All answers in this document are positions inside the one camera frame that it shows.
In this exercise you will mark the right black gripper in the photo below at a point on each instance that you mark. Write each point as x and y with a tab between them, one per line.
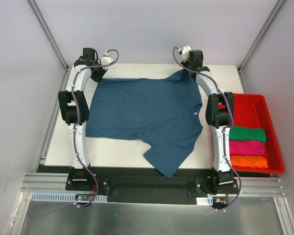
189	72

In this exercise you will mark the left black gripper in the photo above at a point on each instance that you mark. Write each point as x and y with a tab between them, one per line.
98	73

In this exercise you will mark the blue t shirt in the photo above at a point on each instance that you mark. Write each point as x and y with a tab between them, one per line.
160	112

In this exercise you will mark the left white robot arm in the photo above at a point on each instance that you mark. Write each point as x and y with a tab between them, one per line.
75	113

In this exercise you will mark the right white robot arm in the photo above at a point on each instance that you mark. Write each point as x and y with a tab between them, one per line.
219	116

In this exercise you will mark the red plastic bin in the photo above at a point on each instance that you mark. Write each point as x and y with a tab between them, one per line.
250	111

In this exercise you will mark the green rolled t shirt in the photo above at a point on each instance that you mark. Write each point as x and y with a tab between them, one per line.
240	133

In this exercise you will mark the pink rolled t shirt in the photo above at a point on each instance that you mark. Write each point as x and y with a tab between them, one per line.
251	148

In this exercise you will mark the orange rolled t shirt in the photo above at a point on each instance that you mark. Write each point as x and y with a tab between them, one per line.
247	161

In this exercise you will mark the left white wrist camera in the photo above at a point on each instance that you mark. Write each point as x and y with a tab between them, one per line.
106	60

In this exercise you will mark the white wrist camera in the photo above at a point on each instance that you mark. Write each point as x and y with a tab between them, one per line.
106	60
184	53

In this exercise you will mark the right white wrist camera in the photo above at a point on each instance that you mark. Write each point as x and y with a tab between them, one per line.
184	53

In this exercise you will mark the left aluminium frame post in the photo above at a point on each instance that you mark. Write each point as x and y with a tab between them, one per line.
47	32

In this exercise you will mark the aluminium frame post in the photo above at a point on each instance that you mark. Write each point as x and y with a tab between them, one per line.
47	32
260	35

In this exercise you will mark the right aluminium frame post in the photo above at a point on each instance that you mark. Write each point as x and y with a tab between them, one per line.
260	35

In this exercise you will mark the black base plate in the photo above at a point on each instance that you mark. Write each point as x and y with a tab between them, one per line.
147	185

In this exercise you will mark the right slotted cable duct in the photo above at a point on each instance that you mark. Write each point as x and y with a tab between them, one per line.
204	201

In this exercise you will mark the slotted cable duct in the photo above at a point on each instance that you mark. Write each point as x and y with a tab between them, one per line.
204	201
67	197

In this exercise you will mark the aluminium front rail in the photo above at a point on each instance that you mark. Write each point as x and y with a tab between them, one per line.
55	182

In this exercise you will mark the left slotted cable duct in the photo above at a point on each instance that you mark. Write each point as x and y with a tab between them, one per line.
67	197

